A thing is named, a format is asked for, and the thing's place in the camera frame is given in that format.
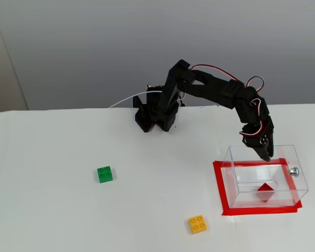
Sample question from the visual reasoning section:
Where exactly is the transparent plastic box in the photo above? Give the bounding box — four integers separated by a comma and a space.
222, 144, 310, 209

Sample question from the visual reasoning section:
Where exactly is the white power cable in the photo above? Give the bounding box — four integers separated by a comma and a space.
109, 90, 164, 109

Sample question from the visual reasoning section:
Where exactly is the silver metal box lock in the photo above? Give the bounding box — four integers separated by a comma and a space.
287, 162, 301, 177

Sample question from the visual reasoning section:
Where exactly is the red white black servo cable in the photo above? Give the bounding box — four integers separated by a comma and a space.
191, 64, 243, 85
238, 98, 269, 138
245, 76, 265, 93

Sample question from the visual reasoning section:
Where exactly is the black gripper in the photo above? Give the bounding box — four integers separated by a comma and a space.
238, 116, 276, 162

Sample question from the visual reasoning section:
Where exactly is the yellow lego brick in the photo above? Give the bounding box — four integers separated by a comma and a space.
188, 215, 208, 235

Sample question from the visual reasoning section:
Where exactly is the red lego brick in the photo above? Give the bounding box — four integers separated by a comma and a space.
256, 183, 276, 204

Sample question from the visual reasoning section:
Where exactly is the black table clamp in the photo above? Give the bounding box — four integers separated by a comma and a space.
132, 95, 151, 133

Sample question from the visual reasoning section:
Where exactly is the red rectangular base frame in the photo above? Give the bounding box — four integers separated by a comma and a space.
212, 158, 303, 217

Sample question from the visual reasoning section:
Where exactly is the green lego brick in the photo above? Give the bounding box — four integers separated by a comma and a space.
97, 165, 114, 184

